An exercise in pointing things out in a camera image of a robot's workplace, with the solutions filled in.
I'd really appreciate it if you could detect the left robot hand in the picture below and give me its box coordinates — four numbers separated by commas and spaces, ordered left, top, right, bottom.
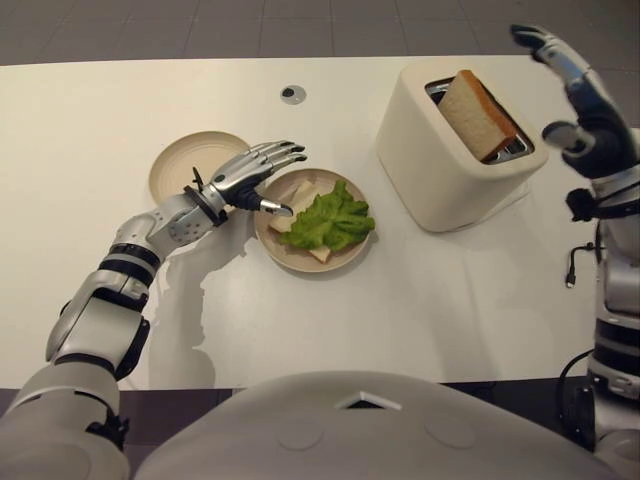
202, 141, 309, 218

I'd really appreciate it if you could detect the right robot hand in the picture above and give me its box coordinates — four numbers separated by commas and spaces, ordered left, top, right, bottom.
509, 24, 640, 187

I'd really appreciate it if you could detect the cream plate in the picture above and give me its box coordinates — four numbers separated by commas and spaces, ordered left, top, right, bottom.
148, 130, 250, 207
253, 168, 374, 274

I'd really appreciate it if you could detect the green lettuce leaf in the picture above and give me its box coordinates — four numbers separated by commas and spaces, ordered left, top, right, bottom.
278, 180, 376, 252

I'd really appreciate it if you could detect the bread slice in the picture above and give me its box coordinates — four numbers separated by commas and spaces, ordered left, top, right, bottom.
268, 180, 332, 264
437, 69, 517, 163

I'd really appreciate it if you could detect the cream toaster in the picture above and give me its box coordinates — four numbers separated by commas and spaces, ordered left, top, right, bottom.
375, 61, 550, 234

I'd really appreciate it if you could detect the robot body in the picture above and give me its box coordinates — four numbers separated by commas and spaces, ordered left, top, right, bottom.
127, 369, 624, 480

